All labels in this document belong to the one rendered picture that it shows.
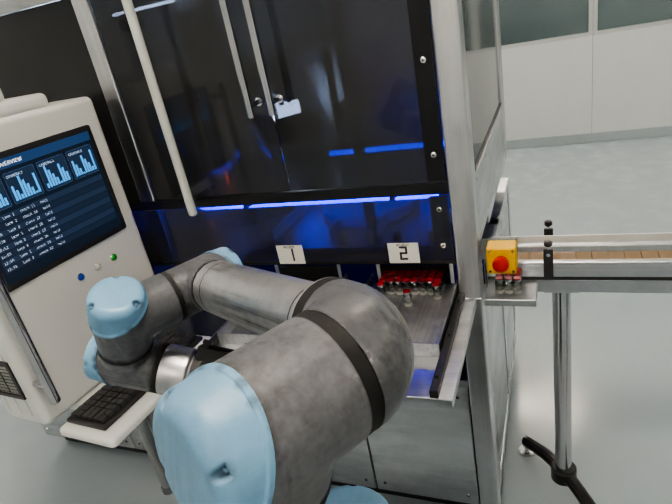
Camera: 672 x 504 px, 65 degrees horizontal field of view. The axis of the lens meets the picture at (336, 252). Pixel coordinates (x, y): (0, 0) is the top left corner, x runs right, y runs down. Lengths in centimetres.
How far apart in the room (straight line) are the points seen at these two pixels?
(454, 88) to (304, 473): 102
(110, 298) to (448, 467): 138
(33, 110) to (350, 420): 131
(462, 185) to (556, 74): 463
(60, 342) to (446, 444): 117
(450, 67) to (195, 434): 104
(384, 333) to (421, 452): 145
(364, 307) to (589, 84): 558
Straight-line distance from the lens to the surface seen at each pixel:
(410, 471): 195
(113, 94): 171
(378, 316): 43
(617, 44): 591
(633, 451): 234
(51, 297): 156
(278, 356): 40
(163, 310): 76
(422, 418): 176
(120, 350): 77
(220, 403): 38
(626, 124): 606
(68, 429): 157
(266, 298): 58
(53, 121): 158
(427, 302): 146
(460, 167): 132
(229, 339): 147
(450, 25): 126
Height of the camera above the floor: 163
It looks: 24 degrees down
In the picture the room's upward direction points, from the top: 11 degrees counter-clockwise
